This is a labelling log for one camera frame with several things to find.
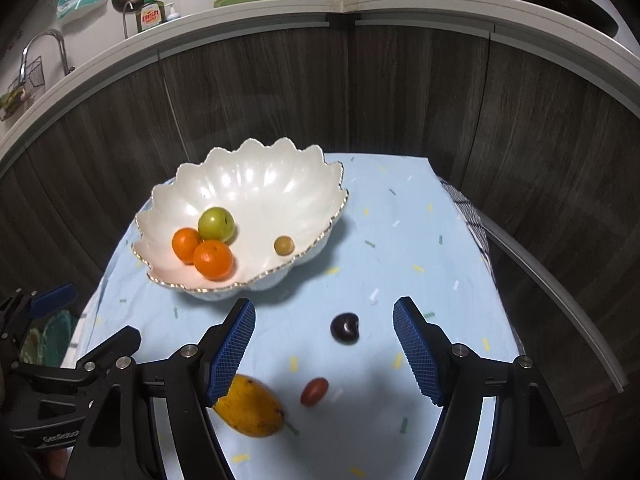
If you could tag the orange mandarin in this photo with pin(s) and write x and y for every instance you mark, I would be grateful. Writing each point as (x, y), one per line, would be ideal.
(214, 261)
(183, 245)

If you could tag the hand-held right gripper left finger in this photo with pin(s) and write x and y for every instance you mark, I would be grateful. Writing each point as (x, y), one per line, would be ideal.
(230, 350)

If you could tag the red grape tomato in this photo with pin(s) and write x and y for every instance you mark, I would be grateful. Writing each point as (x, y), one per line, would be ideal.
(314, 391)

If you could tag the teal glass dish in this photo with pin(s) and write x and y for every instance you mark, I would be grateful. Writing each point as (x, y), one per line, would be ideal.
(57, 332)

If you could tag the dark wood kitchen cabinet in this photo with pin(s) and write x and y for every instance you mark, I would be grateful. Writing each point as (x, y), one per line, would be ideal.
(400, 85)

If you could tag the light blue patterned tablecloth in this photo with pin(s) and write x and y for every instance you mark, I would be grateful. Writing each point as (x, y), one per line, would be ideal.
(400, 240)

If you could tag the green dish soap bottle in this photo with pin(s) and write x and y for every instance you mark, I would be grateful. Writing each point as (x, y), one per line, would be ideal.
(150, 17)

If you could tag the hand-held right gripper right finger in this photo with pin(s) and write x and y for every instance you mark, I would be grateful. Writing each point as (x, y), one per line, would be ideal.
(417, 355)

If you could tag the white kitchen countertop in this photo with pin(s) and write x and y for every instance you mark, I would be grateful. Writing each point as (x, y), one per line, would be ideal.
(400, 5)

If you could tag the small tan round fruit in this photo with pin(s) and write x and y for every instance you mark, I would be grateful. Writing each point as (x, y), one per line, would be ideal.
(283, 245)

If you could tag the white hand soap bottle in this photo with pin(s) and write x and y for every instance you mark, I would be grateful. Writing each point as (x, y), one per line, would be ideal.
(173, 14)

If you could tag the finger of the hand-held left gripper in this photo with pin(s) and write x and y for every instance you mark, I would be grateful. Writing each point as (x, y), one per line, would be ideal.
(112, 345)
(50, 294)

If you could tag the chrome kitchen faucet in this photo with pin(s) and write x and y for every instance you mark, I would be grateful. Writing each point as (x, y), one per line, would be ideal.
(47, 35)

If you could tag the dark purple plum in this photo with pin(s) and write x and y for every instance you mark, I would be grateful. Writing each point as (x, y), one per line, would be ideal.
(345, 328)

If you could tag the white scalloped ceramic bowl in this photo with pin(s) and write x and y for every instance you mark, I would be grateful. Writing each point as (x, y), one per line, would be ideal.
(250, 185)

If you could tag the grey checked cloth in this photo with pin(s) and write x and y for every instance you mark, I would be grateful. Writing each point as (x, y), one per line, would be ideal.
(470, 215)

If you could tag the green apple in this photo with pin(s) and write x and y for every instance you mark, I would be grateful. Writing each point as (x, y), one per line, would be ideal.
(216, 225)

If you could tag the yellow mango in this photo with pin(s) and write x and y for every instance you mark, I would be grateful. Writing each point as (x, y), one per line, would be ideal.
(250, 410)

